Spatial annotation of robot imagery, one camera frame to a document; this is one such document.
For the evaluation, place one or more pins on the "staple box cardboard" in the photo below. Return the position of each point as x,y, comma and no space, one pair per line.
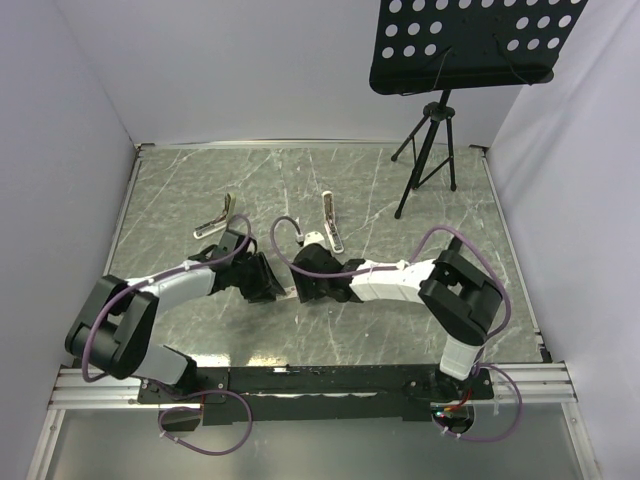
291,293

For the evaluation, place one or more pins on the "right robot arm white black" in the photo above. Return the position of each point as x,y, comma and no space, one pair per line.
461,298

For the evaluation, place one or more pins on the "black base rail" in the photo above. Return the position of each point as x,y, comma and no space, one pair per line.
299,393

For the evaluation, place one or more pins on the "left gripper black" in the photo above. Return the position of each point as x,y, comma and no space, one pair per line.
266,281

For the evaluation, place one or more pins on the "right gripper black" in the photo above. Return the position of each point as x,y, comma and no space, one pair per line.
299,279

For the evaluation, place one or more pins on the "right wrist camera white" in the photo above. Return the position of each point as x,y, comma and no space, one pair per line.
314,237

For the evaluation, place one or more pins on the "black music stand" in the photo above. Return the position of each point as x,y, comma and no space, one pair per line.
443,46

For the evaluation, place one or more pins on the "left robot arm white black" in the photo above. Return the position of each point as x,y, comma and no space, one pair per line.
111,335

